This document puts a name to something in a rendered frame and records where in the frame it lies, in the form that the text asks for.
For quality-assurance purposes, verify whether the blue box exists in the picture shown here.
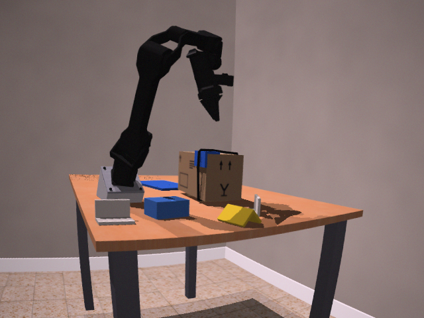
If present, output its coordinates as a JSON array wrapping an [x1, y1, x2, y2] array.
[[144, 196, 189, 220]]

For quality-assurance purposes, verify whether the grey l-shaped bracket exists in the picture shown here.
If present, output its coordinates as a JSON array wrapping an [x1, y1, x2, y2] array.
[[95, 199, 135, 225]]

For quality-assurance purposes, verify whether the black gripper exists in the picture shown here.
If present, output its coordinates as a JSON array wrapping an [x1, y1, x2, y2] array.
[[193, 68, 223, 121]]

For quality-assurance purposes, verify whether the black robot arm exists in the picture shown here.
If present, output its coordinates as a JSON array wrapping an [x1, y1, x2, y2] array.
[[110, 26, 223, 187]]

